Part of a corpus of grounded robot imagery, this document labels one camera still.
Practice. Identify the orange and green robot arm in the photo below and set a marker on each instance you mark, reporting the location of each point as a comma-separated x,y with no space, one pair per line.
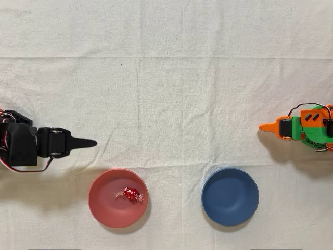
312,130

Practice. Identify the blue bowl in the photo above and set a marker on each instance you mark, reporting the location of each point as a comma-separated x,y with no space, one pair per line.
230,196

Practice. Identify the red bowl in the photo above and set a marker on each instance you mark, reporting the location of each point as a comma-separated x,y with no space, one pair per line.
109,208

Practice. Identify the white tablecloth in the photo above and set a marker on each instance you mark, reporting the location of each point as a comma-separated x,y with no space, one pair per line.
182,78

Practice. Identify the red candy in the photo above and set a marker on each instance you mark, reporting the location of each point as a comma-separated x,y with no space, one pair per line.
130,193

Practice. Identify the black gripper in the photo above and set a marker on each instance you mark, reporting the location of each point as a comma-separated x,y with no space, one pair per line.
55,142

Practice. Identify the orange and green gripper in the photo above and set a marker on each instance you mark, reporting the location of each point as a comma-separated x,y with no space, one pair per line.
285,128

